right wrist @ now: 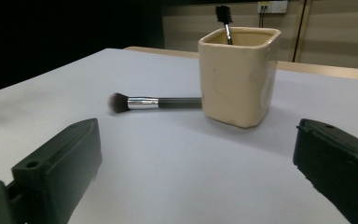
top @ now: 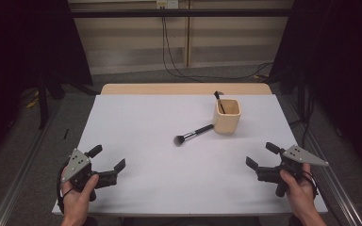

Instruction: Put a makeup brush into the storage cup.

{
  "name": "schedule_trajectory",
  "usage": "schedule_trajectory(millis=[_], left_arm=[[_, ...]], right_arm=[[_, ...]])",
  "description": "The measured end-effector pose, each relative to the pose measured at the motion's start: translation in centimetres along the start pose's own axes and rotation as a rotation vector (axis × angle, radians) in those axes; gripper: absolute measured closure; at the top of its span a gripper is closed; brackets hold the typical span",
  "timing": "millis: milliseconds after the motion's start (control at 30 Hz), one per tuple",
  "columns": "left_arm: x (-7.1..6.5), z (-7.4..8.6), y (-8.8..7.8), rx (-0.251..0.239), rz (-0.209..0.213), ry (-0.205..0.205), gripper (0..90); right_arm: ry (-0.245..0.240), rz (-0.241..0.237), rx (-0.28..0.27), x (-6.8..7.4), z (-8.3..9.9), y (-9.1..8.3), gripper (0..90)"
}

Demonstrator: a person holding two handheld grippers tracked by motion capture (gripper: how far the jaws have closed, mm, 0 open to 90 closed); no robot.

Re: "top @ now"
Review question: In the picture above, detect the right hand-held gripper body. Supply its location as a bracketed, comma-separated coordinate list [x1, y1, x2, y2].
[255, 144, 330, 198]

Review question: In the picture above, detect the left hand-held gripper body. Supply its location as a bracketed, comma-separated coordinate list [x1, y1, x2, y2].
[60, 148, 120, 193]

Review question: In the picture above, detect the cream square cup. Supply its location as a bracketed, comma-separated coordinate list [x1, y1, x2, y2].
[212, 98, 242, 136]

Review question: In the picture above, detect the thin black makeup brush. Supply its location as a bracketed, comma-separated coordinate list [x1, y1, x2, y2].
[213, 90, 226, 115]

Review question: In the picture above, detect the person's left hand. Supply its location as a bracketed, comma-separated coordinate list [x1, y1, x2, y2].
[59, 169, 100, 221]

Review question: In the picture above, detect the person's right hand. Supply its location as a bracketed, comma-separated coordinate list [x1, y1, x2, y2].
[279, 163, 320, 218]

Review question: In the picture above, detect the white table sheet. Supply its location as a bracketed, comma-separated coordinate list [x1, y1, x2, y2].
[51, 93, 328, 218]

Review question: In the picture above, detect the black metal stand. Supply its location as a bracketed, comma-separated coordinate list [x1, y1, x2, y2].
[37, 73, 51, 130]
[296, 70, 313, 126]

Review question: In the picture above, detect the fluffy black makeup brush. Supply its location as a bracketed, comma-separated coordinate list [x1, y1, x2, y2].
[173, 123, 215, 148]

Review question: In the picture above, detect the dark curtain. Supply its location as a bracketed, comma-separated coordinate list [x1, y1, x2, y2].
[0, 0, 94, 172]
[268, 0, 362, 180]

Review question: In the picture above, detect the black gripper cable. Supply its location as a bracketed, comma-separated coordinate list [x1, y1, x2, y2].
[303, 169, 320, 201]
[56, 159, 66, 215]

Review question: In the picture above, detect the aluminium floor rail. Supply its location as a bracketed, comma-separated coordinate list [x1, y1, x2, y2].
[0, 102, 61, 226]
[282, 93, 362, 226]

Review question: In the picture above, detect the black power cable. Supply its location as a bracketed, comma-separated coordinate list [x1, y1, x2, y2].
[160, 8, 274, 81]
[163, 8, 274, 81]

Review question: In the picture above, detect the white wall power outlet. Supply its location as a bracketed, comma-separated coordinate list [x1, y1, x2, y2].
[156, 0, 179, 9]

